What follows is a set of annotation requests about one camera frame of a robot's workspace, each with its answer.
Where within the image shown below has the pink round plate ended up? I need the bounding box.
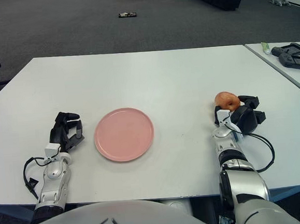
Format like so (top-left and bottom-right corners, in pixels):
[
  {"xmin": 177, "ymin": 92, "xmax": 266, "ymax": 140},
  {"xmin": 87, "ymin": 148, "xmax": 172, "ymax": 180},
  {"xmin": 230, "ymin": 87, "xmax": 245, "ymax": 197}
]
[{"xmin": 92, "ymin": 105, "xmax": 157, "ymax": 165}]

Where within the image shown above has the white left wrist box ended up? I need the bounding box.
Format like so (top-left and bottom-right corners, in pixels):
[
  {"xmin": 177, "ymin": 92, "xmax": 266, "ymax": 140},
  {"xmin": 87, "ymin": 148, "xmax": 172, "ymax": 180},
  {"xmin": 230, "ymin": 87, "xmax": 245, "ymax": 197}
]
[{"xmin": 44, "ymin": 142, "xmax": 61, "ymax": 158}]

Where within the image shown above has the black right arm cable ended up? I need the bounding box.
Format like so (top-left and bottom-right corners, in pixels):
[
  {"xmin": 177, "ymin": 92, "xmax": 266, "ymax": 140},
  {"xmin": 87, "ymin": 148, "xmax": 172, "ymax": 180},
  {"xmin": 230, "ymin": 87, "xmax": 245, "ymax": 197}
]
[{"xmin": 224, "ymin": 110, "xmax": 277, "ymax": 175}]

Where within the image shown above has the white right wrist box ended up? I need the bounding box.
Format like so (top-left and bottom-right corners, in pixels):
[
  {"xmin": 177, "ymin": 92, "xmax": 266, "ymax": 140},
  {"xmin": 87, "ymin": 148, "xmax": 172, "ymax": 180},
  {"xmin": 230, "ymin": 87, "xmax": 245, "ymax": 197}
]
[{"xmin": 216, "ymin": 108, "xmax": 234, "ymax": 128}]

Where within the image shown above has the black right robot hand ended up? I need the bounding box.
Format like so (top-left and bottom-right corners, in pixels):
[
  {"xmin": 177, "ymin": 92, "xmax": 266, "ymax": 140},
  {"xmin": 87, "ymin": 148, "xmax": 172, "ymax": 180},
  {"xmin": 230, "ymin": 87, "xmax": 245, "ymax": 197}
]
[{"xmin": 212, "ymin": 93, "xmax": 268, "ymax": 139}]

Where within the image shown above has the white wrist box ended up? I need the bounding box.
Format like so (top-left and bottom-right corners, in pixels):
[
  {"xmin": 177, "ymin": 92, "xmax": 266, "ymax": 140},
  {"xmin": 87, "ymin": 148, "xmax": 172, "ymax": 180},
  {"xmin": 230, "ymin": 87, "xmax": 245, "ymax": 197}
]
[
  {"xmin": 44, "ymin": 142, "xmax": 61, "ymax": 158},
  {"xmin": 216, "ymin": 108, "xmax": 234, "ymax": 128}
]

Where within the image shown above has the grey plush toy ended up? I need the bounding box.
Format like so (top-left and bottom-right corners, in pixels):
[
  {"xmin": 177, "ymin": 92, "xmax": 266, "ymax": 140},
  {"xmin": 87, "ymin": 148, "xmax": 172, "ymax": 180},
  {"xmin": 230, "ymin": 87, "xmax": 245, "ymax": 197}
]
[{"xmin": 269, "ymin": 0, "xmax": 292, "ymax": 9}]

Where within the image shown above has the black handheld controller with screen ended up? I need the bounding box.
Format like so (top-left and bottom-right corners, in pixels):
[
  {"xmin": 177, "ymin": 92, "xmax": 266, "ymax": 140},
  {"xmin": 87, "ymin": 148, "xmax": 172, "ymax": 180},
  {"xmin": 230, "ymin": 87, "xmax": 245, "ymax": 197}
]
[{"xmin": 278, "ymin": 52, "xmax": 300, "ymax": 75}]

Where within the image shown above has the red yellow apple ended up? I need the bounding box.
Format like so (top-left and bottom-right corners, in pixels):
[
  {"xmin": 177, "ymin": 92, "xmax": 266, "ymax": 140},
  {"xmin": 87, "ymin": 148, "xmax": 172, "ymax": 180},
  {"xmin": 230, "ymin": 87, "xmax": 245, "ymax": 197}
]
[{"xmin": 213, "ymin": 90, "xmax": 241, "ymax": 114}]

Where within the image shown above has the black handheld controller with frame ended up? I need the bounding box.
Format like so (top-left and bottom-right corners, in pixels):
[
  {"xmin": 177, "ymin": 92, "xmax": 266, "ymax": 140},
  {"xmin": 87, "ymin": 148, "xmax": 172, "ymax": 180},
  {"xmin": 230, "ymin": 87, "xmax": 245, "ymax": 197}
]
[{"xmin": 270, "ymin": 42, "xmax": 300, "ymax": 58}]

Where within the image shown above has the black flat device on floor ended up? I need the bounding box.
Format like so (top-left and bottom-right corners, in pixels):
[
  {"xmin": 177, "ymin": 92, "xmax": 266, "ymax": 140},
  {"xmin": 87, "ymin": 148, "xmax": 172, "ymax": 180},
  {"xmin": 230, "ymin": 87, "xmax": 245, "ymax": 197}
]
[{"xmin": 117, "ymin": 11, "xmax": 138, "ymax": 19}]

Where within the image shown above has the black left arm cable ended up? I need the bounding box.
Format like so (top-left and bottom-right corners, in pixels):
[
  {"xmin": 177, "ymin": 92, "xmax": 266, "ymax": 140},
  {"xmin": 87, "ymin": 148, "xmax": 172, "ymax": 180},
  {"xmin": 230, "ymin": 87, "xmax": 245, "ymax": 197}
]
[{"xmin": 21, "ymin": 156, "xmax": 52, "ymax": 200}]

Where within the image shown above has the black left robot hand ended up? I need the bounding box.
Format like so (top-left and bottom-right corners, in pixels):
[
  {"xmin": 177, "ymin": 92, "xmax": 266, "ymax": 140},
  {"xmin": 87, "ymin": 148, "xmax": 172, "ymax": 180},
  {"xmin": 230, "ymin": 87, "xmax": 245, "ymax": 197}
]
[{"xmin": 47, "ymin": 110, "xmax": 87, "ymax": 154}]

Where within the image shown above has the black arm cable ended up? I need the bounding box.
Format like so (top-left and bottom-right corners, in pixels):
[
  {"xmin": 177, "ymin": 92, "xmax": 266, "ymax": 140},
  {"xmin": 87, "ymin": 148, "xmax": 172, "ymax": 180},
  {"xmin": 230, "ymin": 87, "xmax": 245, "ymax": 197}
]
[
  {"xmin": 224, "ymin": 110, "xmax": 277, "ymax": 175},
  {"xmin": 21, "ymin": 156, "xmax": 52, "ymax": 200}
]

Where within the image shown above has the blue grey table frame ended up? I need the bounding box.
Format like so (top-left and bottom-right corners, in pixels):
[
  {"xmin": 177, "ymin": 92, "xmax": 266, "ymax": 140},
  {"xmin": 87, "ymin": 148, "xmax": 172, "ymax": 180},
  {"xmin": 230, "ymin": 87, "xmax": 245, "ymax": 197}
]
[{"xmin": 267, "ymin": 183, "xmax": 300, "ymax": 208}]

